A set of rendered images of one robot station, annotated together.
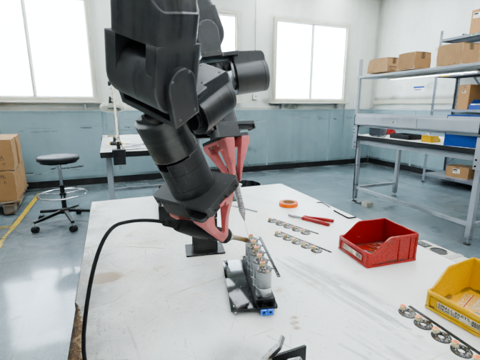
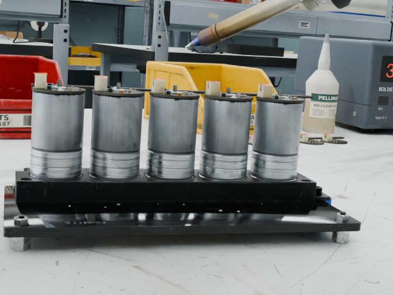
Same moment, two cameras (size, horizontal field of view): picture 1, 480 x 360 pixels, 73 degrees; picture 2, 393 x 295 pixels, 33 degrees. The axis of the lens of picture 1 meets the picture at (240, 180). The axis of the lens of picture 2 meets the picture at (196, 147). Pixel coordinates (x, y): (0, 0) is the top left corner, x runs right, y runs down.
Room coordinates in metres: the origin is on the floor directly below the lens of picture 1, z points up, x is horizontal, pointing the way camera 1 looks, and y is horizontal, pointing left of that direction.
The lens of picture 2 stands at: (0.55, 0.30, 0.84)
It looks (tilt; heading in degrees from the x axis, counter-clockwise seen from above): 10 degrees down; 261
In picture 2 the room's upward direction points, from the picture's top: 4 degrees clockwise
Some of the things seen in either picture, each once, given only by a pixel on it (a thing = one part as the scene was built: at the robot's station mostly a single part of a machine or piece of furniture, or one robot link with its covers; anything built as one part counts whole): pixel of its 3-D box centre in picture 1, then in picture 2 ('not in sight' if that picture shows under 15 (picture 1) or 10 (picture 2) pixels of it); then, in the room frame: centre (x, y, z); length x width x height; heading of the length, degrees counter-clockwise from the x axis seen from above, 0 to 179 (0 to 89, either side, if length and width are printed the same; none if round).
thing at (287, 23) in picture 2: not in sight; (288, 25); (-0.31, -2.79, 0.90); 1.30 x 0.06 x 0.12; 22
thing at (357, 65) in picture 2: not in sight; (371, 83); (0.24, -0.43, 0.80); 0.15 x 0.12 x 0.10; 103
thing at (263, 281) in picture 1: (263, 283); (275, 144); (0.46, -0.04, 0.79); 0.02 x 0.02 x 0.05
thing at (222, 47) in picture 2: not in sight; (207, 42); (0.06, -2.80, 0.80); 0.15 x 0.12 x 0.10; 131
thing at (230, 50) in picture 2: not in sight; (254, 50); (-0.20, -2.93, 0.77); 0.24 x 0.16 x 0.04; 21
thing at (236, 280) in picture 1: (246, 283); (176, 213); (0.51, -0.01, 0.76); 0.16 x 0.07 x 0.01; 8
